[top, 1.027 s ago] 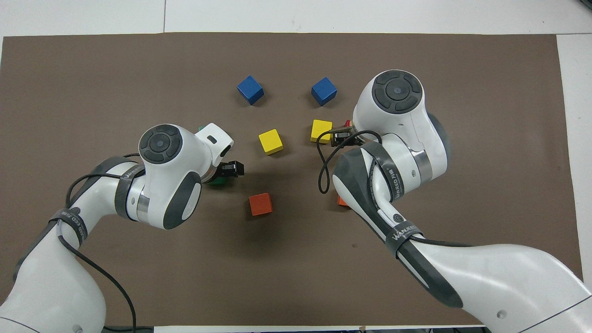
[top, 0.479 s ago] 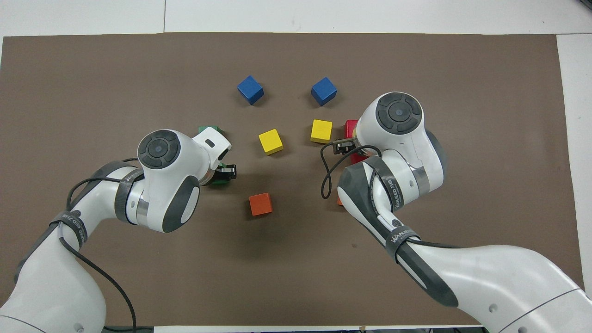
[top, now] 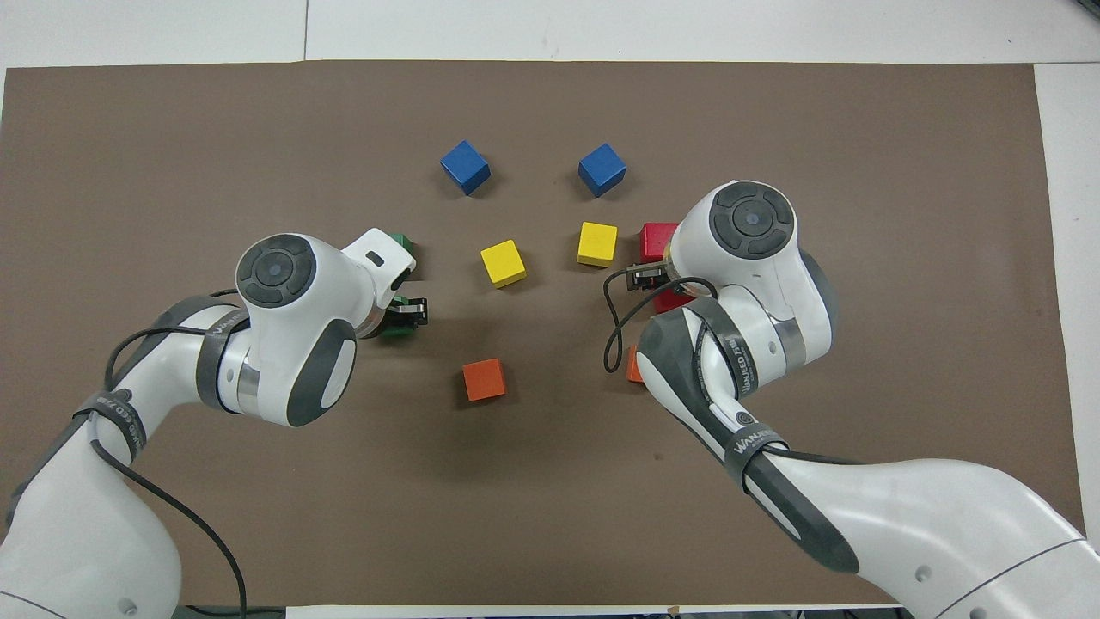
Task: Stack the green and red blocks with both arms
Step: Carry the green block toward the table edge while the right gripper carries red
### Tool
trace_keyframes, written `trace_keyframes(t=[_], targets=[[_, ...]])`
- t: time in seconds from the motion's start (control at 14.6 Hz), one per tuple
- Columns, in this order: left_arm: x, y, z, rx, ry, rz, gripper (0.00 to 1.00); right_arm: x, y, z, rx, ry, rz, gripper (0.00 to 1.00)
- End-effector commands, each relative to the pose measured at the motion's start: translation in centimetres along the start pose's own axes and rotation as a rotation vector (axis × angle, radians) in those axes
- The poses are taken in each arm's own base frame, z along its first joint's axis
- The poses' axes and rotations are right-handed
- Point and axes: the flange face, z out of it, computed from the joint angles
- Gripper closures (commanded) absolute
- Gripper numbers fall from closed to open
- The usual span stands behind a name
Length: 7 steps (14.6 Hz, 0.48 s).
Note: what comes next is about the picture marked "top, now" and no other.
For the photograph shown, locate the green wooden block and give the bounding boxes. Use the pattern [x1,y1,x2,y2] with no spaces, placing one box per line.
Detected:
[388,232,419,276]
[378,295,422,339]

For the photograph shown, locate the yellow wooden block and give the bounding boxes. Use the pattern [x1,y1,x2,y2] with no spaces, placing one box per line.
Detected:
[480,239,528,288]
[577,222,619,267]

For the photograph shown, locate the blue wooden block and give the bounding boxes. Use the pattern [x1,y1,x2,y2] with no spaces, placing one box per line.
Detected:
[577,143,627,199]
[440,140,492,196]

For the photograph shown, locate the brown table mat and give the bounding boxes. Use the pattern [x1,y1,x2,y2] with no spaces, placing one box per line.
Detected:
[0,60,1085,607]

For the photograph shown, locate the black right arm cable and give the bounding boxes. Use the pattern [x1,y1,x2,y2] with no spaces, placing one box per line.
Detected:
[603,268,865,469]

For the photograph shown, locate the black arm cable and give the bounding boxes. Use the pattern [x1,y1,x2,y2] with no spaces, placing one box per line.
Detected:
[103,288,250,619]
[603,268,865,469]

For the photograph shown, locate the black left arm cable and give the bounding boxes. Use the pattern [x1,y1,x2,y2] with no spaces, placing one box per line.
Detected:
[103,288,250,619]

